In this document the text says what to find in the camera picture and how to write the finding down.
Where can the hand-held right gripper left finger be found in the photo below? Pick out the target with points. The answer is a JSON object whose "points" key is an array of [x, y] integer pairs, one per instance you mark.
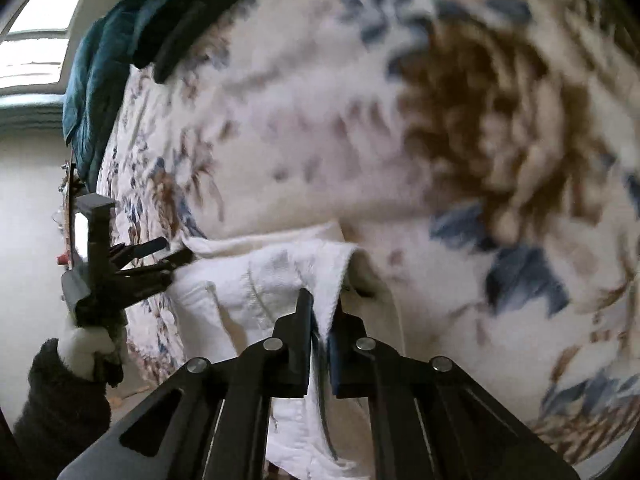
{"points": [[295, 355]]}

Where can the black cloth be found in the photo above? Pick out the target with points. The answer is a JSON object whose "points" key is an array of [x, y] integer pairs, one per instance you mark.
{"points": [[200, 15]]}

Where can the window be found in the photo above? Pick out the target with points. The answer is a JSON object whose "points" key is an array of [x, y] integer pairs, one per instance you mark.
{"points": [[45, 35]]}

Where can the grey ribbed radiator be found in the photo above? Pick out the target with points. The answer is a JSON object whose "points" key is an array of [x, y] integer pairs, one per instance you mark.
{"points": [[30, 115]]}

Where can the white towel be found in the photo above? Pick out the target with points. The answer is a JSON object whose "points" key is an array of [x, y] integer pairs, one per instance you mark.
{"points": [[260, 270]]}

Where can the teal blanket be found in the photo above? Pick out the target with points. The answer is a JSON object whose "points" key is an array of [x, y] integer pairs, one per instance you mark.
{"points": [[100, 85]]}

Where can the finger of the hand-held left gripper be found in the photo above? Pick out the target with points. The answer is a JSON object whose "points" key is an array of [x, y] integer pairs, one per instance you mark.
{"points": [[165, 269], [150, 246]]}

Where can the floral print blanket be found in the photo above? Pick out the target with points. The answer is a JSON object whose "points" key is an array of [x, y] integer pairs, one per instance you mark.
{"points": [[350, 120]]}

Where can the brown wooden furniture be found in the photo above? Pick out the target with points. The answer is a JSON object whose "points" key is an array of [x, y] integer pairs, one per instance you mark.
{"points": [[67, 200]]}

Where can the person's left hand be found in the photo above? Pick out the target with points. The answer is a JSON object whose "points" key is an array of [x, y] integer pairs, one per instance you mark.
{"points": [[80, 350]]}

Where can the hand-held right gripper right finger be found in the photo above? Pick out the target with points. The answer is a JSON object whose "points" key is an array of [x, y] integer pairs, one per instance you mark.
{"points": [[336, 360]]}

